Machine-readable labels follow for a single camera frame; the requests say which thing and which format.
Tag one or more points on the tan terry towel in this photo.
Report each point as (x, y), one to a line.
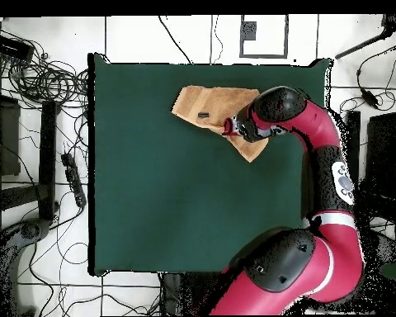
(217, 102)

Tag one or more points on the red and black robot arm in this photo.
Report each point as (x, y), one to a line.
(316, 122)

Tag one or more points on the dark flat panel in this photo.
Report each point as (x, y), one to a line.
(382, 155)
(8, 138)

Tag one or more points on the small black rubber pad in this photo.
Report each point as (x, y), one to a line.
(203, 115)

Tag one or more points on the dark green table cloth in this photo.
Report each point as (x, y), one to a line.
(168, 198)

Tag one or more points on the small grey square patch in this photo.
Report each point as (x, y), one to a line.
(248, 31)

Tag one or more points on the black stand base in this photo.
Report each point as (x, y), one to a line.
(353, 132)
(48, 158)

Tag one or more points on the black power adapter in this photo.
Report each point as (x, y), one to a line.
(369, 98)

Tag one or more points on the black power strip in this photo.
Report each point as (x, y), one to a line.
(74, 180)

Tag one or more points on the black tripod pole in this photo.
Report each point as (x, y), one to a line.
(394, 22)

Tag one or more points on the grey chair base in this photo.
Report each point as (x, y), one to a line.
(384, 247)
(29, 231)

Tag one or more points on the black electronics box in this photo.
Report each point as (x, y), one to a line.
(11, 48)

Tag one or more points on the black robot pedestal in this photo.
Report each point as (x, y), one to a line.
(191, 294)

